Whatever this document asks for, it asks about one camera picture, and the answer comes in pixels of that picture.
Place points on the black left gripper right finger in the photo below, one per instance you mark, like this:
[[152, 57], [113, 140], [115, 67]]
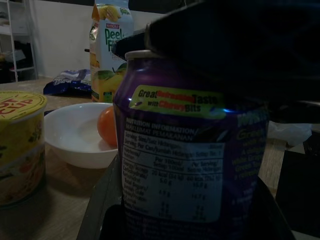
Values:
[[270, 220]]

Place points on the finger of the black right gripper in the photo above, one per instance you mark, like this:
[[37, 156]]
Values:
[[190, 32], [130, 46]]

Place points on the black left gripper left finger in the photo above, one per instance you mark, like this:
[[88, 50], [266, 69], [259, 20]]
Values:
[[107, 185]]

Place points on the purple drink can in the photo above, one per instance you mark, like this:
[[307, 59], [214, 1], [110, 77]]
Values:
[[190, 150]]

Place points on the Peel Fresh juice carton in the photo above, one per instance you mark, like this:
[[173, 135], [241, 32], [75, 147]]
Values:
[[110, 55]]

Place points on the large white bowl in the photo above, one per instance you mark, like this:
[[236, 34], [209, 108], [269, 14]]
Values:
[[75, 145]]

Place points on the round orange fruit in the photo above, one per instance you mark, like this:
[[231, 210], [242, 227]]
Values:
[[108, 127]]

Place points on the blue snack packet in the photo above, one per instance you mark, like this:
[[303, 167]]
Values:
[[70, 83]]

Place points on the yellow instant noodle cup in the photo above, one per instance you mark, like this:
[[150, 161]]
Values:
[[20, 150]]

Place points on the white shelf rack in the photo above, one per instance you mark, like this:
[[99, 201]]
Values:
[[15, 40]]

